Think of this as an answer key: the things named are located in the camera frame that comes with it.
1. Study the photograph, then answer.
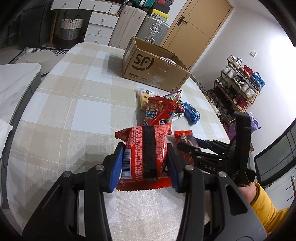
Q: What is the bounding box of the yellow black shoe box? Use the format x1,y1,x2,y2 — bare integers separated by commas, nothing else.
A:
147,9,169,22

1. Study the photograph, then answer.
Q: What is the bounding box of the right hand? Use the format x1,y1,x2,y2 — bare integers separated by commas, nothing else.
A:
238,182,257,203

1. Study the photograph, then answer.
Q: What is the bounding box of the wooden shoe rack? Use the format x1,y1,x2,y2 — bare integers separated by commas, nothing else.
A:
207,55,265,124

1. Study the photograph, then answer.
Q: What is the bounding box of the wooden door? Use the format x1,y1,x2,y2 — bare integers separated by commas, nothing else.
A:
161,0,233,70

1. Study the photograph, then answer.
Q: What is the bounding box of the black television screen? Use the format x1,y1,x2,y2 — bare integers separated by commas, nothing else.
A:
254,121,296,187

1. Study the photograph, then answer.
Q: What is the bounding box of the red chip bag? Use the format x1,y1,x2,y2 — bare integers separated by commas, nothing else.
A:
143,96,178,126

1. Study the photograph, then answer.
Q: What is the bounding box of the checkered tablecloth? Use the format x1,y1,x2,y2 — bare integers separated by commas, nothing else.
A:
6,42,232,241

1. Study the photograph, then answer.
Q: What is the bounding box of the woven laundry basket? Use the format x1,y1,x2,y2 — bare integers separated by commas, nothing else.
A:
59,15,84,41

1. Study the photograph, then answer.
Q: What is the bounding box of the purple green candy bag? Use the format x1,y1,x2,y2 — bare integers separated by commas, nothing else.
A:
163,90,185,122

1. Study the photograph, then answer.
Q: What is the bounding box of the small red snack packet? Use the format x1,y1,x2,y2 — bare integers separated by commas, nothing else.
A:
174,130,200,165

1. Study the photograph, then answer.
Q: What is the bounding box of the SF cardboard box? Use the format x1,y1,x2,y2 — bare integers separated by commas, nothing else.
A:
122,36,191,92

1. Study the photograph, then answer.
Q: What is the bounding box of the black red shoe box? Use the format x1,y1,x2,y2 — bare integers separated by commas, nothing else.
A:
152,0,174,14

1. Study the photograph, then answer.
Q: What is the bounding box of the red white-dotted snack bag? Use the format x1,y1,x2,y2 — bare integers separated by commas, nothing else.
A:
115,123,172,191

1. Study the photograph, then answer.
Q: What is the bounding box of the clear cake snack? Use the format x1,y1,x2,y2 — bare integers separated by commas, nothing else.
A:
139,89,158,110

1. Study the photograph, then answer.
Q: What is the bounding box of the purple plastic bag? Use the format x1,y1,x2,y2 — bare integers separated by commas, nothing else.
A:
247,112,261,134

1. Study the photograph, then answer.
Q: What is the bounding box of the beige ribbed suitcase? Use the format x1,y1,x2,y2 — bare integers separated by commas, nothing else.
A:
108,6,147,50

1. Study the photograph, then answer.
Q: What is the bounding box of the blue Oreo cookie packet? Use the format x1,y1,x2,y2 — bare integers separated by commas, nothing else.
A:
184,102,201,126

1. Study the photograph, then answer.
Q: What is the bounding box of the round white floor cushion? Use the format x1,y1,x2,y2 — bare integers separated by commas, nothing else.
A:
26,50,58,75

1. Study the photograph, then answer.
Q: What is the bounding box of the white drawer cabinet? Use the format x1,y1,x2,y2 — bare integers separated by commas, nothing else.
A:
51,0,122,45

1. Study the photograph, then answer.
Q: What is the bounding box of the silver grey suitcase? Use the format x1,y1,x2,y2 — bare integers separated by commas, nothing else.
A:
136,16,169,45

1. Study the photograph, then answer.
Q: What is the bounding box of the teal suitcase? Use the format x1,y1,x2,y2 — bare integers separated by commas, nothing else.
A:
132,0,155,8

